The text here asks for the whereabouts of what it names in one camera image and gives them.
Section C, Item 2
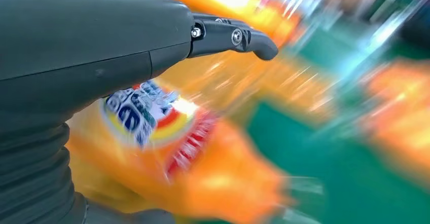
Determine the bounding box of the yellow plastic sheet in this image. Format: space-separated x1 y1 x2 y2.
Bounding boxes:
158 49 337 126

